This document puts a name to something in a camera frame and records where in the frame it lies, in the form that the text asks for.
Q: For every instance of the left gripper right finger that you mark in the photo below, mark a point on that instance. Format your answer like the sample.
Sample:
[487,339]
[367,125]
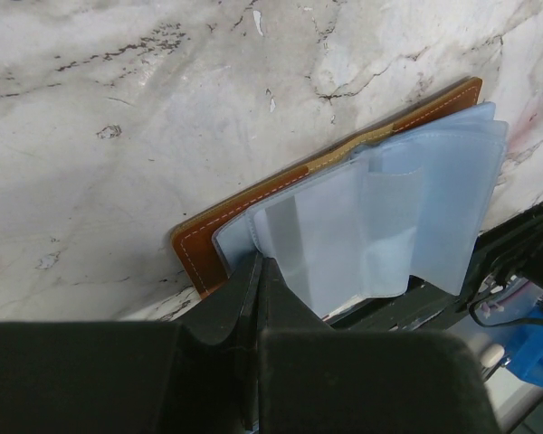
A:
[316,379]

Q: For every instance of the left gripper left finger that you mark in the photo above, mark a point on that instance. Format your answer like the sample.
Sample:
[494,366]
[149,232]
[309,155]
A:
[191,375]

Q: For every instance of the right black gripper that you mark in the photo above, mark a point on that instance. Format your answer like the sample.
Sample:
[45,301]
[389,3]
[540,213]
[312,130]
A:
[500,251]

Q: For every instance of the brown leather card holder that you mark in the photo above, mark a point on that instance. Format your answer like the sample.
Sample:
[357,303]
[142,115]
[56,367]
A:
[357,220]

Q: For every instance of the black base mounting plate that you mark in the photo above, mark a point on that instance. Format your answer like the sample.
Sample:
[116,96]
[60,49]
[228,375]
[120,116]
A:
[422,307]

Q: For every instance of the blue plastic bracket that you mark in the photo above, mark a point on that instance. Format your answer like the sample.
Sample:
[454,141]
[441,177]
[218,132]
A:
[525,347]

